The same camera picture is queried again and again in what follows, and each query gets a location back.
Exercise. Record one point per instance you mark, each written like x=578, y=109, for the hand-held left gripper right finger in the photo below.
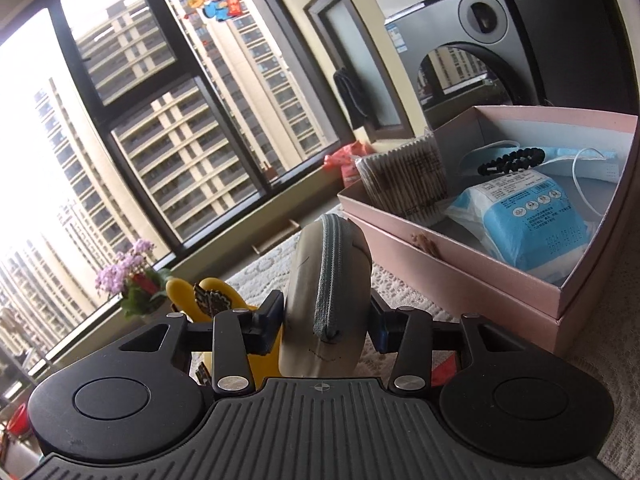
x=379, y=331

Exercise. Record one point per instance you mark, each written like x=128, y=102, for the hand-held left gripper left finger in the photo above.
x=269, y=321

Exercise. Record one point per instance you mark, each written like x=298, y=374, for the grey zipper pouch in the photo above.
x=300, y=310

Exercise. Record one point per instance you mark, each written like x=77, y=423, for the pink cardboard box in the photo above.
x=450, y=300

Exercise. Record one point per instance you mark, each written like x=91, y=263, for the cotton swab pack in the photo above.
x=400, y=180

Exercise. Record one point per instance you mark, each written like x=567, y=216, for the blue white wet wipes pack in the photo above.
x=525, y=225

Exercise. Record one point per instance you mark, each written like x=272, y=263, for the black hair clip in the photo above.
x=505, y=162

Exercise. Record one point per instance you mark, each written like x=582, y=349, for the blue face mask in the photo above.
x=557, y=157

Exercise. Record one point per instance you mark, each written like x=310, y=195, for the yellow plush toy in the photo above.
x=182, y=297

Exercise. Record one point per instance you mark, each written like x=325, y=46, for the pink potted flowers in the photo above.
x=125, y=270

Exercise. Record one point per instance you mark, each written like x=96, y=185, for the red plastic bag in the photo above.
x=345, y=160

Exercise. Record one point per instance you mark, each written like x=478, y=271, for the white lace tablecloth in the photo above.
x=590, y=385

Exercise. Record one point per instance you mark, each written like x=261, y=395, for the dark hanging cloth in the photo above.
x=352, y=97

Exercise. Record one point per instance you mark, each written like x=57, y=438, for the frosted glass window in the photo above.
x=370, y=60

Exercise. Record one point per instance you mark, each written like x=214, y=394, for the silver washing machine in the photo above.
x=450, y=30

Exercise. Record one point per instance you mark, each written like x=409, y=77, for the black framed large window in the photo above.
x=95, y=55

